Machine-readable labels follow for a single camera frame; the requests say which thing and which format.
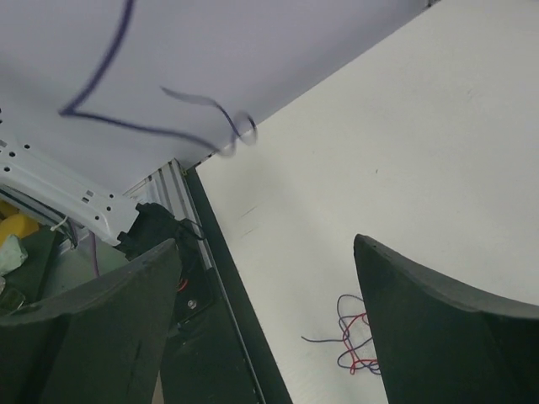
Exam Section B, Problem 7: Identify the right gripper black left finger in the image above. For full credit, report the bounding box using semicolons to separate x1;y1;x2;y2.
1;240;181;403

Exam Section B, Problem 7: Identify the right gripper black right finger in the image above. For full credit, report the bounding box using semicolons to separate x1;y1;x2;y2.
354;235;538;403

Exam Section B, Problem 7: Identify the red blue wire bundle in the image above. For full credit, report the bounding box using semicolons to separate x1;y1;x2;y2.
301;293;382;376

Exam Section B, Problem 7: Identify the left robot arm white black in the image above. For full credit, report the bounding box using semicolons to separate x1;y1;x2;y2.
1;114;201;260

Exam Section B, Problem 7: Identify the pale green crumpled object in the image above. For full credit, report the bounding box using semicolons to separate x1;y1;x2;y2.
0;234;28;276

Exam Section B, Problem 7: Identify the yellow object behind table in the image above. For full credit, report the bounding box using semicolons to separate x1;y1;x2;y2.
0;200;40;245

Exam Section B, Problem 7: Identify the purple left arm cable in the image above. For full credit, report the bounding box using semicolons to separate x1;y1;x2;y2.
88;231;102;279

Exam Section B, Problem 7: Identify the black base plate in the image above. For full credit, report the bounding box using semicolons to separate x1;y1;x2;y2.
160;168;291;403

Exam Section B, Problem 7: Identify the aluminium extrusion rail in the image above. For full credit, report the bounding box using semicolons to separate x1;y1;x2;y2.
120;159;212;273

